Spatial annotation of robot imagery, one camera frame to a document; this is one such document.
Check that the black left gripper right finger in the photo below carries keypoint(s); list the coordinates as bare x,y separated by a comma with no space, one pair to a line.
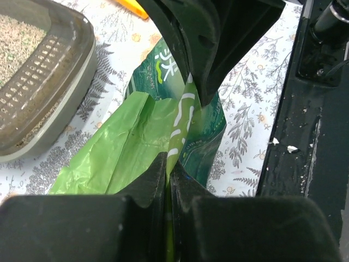
272,228

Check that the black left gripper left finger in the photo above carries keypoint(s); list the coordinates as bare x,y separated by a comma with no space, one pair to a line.
126,226

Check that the brown plastic litter box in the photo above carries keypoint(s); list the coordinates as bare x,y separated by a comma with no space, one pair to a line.
44,93

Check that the orange plastic scoop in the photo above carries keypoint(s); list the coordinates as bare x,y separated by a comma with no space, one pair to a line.
134,7

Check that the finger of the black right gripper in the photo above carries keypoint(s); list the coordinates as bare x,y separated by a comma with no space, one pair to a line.
210,37
162,14

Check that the floral patterned table mat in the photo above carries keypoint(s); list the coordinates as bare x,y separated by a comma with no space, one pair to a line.
249,95

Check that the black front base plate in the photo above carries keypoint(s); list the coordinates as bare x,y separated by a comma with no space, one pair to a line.
307,153

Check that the green litter bag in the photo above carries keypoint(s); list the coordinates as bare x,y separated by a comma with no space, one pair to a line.
161,113

